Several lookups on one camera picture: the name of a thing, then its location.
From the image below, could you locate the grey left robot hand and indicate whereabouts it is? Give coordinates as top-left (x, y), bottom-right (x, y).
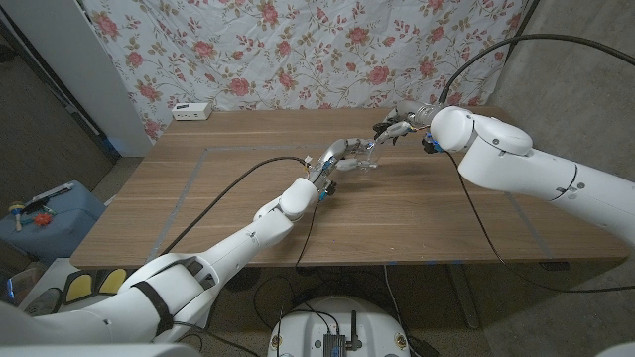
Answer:
top-left (308, 137), bottom-right (381, 195)

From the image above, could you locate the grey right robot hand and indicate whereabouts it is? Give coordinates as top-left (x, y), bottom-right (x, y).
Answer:
top-left (372, 99), bottom-right (444, 146)

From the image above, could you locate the floral backdrop cloth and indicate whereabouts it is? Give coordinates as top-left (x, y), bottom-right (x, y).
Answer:
top-left (81, 0), bottom-right (530, 143)

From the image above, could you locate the black backdrop pole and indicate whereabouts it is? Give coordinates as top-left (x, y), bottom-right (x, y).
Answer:
top-left (505, 0), bottom-right (541, 51)

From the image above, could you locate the white power strip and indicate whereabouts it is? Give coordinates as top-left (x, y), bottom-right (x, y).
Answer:
top-left (171, 101), bottom-right (213, 122)

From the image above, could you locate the round black floor fan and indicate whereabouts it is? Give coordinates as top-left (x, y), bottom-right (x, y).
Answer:
top-left (222, 267), bottom-right (262, 294)

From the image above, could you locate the white robot torso base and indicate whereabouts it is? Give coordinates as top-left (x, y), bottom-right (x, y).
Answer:
top-left (267, 295), bottom-right (413, 357)

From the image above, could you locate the white table leg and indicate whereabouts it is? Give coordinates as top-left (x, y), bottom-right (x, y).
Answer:
top-left (447, 262), bottom-right (482, 331)

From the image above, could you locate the yellow and black pad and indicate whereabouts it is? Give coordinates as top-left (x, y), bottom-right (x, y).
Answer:
top-left (61, 267), bottom-right (128, 304)

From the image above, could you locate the blue storage box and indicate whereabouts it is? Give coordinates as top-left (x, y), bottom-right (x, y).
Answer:
top-left (0, 179), bottom-right (108, 267)

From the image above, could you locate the yellow toy maraca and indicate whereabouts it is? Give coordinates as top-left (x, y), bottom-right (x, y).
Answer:
top-left (8, 199), bottom-right (27, 232)

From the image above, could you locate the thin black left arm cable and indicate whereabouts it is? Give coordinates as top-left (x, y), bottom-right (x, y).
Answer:
top-left (257, 197), bottom-right (326, 357)

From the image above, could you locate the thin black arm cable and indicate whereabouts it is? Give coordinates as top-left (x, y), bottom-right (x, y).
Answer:
top-left (257, 197), bottom-right (326, 357)
top-left (444, 151), bottom-right (635, 294)

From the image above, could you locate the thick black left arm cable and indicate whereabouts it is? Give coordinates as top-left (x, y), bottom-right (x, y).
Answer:
top-left (159, 156), bottom-right (313, 257)

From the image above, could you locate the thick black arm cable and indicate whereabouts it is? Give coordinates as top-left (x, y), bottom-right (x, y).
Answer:
top-left (437, 33), bottom-right (635, 105)
top-left (159, 156), bottom-right (313, 257)

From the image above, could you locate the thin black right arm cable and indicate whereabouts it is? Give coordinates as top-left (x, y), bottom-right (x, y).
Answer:
top-left (444, 151), bottom-right (635, 294)

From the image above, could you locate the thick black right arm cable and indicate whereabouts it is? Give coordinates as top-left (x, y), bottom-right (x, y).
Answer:
top-left (437, 33), bottom-right (635, 105)

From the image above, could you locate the white wall panel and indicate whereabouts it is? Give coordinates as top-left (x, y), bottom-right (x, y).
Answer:
top-left (0, 0), bottom-right (154, 158)

